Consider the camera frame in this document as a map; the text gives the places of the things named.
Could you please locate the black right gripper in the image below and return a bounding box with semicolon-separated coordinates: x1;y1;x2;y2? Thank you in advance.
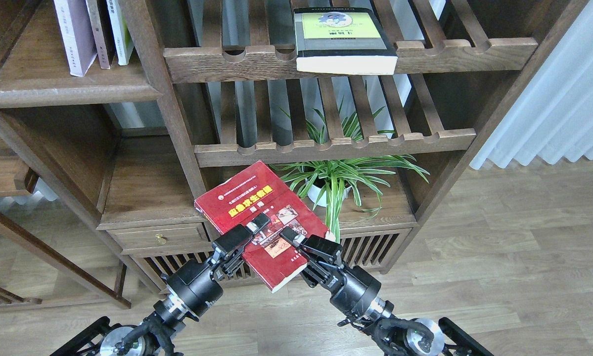
279;227;382;318

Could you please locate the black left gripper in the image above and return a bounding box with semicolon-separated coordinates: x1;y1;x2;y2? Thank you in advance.
160;213;271;319

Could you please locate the red cover book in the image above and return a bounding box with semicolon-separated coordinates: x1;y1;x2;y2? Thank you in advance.
194;161;336;292

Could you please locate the white lavender book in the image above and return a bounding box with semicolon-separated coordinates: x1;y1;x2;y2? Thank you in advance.
53;0;97;77

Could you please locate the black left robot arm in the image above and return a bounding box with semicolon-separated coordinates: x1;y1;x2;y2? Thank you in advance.
54;214;270;356

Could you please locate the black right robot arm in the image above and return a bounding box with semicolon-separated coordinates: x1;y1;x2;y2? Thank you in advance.
280;227;489;356

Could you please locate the white plant pot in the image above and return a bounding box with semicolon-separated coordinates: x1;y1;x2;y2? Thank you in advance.
303;177;353;210

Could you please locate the green spider plant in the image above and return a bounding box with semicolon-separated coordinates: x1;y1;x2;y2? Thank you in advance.
269;96;430;243

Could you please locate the brass drawer knob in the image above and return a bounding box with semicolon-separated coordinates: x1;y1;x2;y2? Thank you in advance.
155;234;168;245

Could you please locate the dark wooden bookshelf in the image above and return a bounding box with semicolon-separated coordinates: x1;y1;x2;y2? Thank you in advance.
0;0;588;292

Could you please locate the green and black book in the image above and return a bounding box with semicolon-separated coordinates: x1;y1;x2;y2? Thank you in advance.
293;7;398;75

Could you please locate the white green upright book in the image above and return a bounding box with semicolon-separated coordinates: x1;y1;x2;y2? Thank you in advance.
106;0;135;66

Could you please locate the white curtain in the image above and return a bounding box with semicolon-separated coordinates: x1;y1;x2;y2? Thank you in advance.
470;0;593;170

